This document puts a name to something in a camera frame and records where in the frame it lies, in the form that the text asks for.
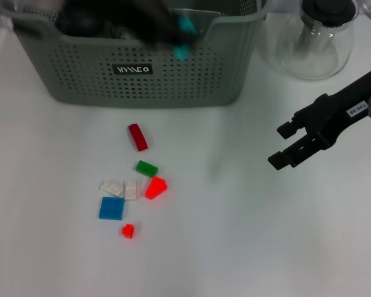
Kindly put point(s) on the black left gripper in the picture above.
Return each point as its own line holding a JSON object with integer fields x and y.
{"x": 151, "y": 21}

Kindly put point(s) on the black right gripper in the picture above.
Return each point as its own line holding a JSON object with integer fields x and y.
{"x": 343, "y": 108}

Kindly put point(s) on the teal square building plate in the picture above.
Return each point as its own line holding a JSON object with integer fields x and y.
{"x": 185, "y": 24}

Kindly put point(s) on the glass teacup black sleeve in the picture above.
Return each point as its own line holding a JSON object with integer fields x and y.
{"x": 117, "y": 31}

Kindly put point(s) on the dark red long brick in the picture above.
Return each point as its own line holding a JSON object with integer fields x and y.
{"x": 138, "y": 137}

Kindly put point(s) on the green rectangular building brick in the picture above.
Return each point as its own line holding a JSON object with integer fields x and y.
{"x": 146, "y": 168}

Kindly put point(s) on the red sloped building brick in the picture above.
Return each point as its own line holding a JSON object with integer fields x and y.
{"x": 156, "y": 188}

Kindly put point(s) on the white building plate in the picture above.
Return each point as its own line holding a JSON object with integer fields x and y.
{"x": 131, "y": 191}
{"x": 109, "y": 186}

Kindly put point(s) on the grey perforated storage bin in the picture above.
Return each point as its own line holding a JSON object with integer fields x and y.
{"x": 204, "y": 80}

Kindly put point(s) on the glass teapot steel infuser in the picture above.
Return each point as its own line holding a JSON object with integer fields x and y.
{"x": 312, "y": 62}

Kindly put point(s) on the blue square building plate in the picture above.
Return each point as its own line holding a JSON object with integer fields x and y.
{"x": 111, "y": 208}

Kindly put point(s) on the small red building brick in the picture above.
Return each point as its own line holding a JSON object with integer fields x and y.
{"x": 127, "y": 231}

